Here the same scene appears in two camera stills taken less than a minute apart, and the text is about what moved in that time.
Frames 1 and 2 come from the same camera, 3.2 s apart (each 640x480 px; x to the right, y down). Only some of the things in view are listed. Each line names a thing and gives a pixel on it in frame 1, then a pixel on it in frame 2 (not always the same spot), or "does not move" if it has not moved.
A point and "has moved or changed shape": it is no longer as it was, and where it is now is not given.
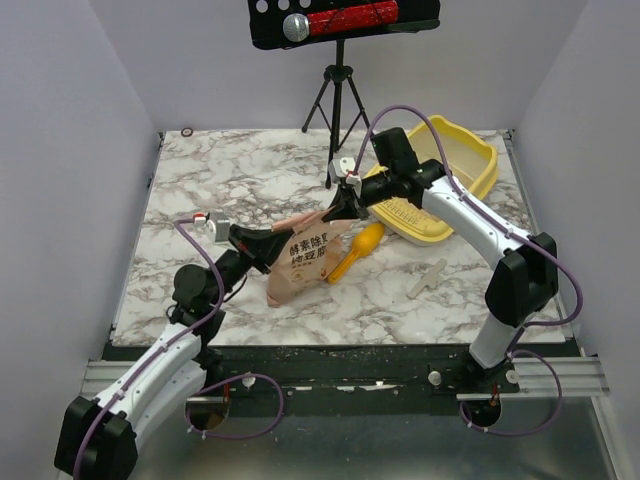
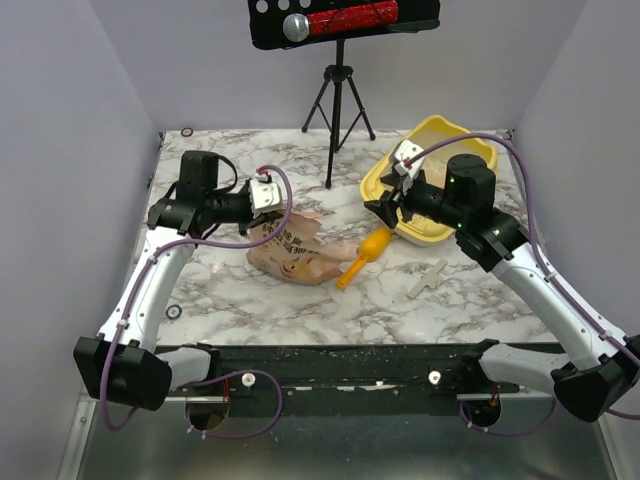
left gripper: x=264 y=246 to x=252 y=221
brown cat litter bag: x=306 y=256 has moved or changed shape
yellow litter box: x=471 y=162 does not move
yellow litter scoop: x=368 y=237 has moved or changed shape
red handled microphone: x=298 y=27 does not move
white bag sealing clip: x=431 y=278 does not move
